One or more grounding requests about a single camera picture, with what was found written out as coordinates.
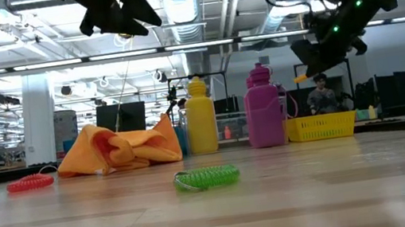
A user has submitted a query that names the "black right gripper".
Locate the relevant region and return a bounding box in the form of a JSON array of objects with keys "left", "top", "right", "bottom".
[{"left": 284, "top": 0, "right": 397, "bottom": 80}]

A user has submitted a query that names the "pink plastic sports bottle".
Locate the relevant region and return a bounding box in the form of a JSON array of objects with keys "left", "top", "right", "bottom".
[{"left": 239, "top": 76, "right": 255, "bottom": 96}]

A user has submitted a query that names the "purple plastic sports bottle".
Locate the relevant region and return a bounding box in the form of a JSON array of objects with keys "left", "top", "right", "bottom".
[{"left": 237, "top": 60, "right": 287, "bottom": 151}]

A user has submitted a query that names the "yellow plastic sports bottle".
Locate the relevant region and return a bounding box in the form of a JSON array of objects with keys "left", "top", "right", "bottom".
[{"left": 180, "top": 74, "right": 222, "bottom": 156}]

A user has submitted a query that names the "orange microfibre cloth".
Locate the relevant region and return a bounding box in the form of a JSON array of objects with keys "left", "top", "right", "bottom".
[{"left": 50, "top": 111, "right": 185, "bottom": 182}]

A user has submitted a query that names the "green coil wristband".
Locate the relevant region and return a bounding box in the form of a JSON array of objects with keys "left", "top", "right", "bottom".
[{"left": 172, "top": 162, "right": 242, "bottom": 196}]

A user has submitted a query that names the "red-orange coil wristband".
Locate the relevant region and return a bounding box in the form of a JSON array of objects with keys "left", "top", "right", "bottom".
[{"left": 5, "top": 171, "right": 56, "bottom": 195}]

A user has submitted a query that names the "person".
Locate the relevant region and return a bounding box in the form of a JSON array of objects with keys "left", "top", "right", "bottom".
[{"left": 303, "top": 71, "right": 340, "bottom": 117}]

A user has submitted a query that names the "yellow plastic basket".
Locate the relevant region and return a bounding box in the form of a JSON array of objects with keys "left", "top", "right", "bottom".
[{"left": 283, "top": 108, "right": 360, "bottom": 146}]

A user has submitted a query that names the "small yellow background bottle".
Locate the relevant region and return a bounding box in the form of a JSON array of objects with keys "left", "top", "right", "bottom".
[{"left": 366, "top": 104, "right": 377, "bottom": 121}]

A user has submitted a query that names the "long ceiling light strip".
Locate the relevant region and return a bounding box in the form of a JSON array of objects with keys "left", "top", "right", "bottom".
[{"left": 0, "top": 7, "right": 405, "bottom": 84}]

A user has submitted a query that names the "black background workstation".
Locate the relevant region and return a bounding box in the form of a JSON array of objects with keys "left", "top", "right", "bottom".
[{"left": 353, "top": 69, "right": 405, "bottom": 127}]

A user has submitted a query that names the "black monitor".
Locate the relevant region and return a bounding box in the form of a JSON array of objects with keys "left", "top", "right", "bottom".
[{"left": 94, "top": 100, "right": 149, "bottom": 137}]

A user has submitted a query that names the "clear plastic bin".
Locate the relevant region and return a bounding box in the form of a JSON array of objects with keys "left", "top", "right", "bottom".
[{"left": 176, "top": 92, "right": 293, "bottom": 160}]

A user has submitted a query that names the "grey cylindrical canister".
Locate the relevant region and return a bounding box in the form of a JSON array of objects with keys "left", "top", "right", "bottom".
[{"left": 50, "top": 108, "right": 83, "bottom": 155}]

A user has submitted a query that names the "white pillar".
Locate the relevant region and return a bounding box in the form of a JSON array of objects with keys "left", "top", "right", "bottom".
[{"left": 14, "top": 74, "right": 62, "bottom": 168}]

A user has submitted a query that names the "blue plastic bin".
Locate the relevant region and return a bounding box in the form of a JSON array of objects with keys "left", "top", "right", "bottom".
[{"left": 173, "top": 123, "right": 190, "bottom": 158}]

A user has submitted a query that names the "round silver ceiling duct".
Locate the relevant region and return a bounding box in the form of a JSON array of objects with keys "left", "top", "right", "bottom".
[{"left": 157, "top": 0, "right": 211, "bottom": 48}]

